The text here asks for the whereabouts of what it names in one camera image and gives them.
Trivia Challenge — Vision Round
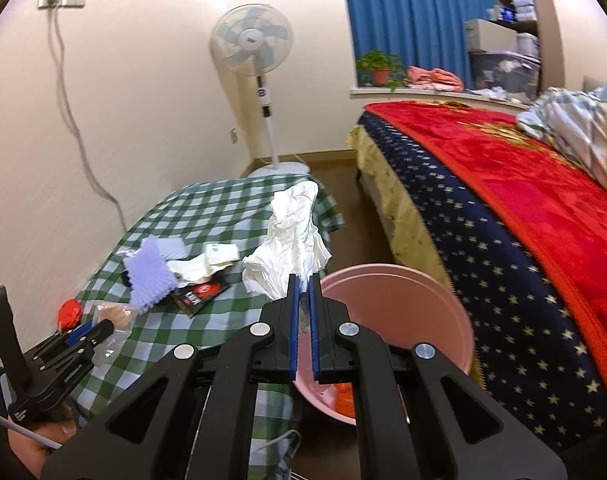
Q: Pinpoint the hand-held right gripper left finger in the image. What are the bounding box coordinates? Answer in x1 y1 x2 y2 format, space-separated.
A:
40 274 301 480

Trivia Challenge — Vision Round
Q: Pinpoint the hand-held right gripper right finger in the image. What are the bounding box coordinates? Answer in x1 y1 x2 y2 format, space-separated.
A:
311 275 567 480

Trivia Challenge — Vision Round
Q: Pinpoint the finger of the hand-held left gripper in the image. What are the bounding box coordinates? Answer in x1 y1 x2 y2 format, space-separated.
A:
34 326 92 361
58 320 115 362

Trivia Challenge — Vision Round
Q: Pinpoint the clear plastic bag with bread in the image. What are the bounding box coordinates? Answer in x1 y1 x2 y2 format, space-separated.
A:
83 300 141 367

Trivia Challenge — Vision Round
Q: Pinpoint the bubble wrap sheet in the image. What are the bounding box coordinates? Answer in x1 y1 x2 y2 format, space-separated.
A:
123 237 179 311

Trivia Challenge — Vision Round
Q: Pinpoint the pink plastic bucket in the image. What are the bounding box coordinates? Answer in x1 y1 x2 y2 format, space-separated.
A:
290 264 475 426

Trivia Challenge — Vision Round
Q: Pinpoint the white tissue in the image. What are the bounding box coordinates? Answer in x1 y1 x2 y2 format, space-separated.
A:
242 180 333 306

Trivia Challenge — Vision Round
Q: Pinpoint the white printed paper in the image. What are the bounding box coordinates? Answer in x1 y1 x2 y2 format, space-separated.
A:
166 242 241 283

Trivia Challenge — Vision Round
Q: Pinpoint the person's left hand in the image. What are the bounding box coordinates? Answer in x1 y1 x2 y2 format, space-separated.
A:
6 401 81 466

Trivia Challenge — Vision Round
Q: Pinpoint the red crumpled wrapper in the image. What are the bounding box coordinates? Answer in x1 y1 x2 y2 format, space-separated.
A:
57 298 82 333

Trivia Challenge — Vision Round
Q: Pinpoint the orange wrapper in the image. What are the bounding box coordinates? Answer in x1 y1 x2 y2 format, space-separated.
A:
333 382 357 419

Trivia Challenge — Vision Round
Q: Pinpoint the black packet with red label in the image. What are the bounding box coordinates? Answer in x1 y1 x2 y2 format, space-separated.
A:
172 280 231 317

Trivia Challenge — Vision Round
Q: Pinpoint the green checked tablecloth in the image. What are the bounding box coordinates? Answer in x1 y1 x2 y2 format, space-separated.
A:
66 172 347 480

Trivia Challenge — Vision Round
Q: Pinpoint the yellow star bed sheet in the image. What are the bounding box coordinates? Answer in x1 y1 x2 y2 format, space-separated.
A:
347 125 484 387

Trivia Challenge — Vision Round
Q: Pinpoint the navy star blanket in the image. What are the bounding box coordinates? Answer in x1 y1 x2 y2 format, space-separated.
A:
358 112 607 450

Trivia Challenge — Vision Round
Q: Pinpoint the red floral blanket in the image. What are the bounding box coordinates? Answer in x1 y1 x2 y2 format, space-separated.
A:
366 100 607 396

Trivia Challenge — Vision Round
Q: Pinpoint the white windowsill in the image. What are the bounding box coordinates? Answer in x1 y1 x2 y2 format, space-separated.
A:
350 85 534 107

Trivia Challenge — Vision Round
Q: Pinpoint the potted green plant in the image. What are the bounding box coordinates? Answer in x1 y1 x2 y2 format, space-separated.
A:
356 50 407 92

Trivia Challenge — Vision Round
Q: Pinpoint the pink folded cloth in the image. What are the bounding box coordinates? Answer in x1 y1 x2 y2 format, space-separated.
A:
406 66 465 91

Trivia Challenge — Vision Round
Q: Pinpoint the white standing fan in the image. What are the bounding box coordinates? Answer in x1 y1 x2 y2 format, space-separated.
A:
210 3 311 178

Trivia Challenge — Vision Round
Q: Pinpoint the clear plastic storage box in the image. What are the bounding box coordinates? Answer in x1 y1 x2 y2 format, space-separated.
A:
469 51 541 101

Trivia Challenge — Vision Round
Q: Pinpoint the blue curtain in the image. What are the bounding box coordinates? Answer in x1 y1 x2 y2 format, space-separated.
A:
339 0 499 88

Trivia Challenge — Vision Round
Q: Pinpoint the blue plaid quilt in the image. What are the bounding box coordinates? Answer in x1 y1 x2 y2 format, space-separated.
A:
516 79 607 189

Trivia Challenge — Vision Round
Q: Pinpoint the cardboard box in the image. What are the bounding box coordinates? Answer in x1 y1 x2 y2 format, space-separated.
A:
464 19 518 54

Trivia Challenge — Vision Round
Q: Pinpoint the wooden shelf unit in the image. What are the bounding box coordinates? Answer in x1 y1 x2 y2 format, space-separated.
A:
488 0 567 97

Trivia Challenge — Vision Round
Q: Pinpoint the white cable under table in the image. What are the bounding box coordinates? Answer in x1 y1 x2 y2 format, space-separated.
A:
252 429 304 463

